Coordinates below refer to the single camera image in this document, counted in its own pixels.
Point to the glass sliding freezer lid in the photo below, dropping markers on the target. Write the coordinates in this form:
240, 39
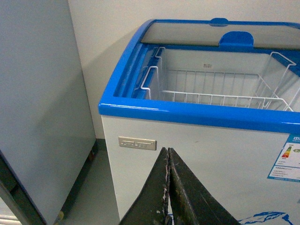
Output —
221, 32

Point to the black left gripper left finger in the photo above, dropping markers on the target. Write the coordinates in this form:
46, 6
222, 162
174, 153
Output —
151, 205

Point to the blue energy label sticker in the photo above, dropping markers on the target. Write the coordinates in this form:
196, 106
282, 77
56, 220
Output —
287, 164

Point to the silver brand nameplate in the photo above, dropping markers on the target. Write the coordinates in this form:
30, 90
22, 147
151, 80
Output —
137, 143

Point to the white blue chest freezer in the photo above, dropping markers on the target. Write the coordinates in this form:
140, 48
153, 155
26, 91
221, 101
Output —
231, 150

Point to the grey cabinet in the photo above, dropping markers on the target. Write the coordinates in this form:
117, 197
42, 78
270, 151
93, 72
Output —
46, 129

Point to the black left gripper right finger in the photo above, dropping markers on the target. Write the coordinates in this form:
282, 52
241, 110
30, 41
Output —
191, 202

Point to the white wire freezer basket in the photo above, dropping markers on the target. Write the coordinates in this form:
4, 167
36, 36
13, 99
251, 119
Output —
267, 81

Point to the yellowish cabinet caster wheel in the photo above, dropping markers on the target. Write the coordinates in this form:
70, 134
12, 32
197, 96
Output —
60, 217

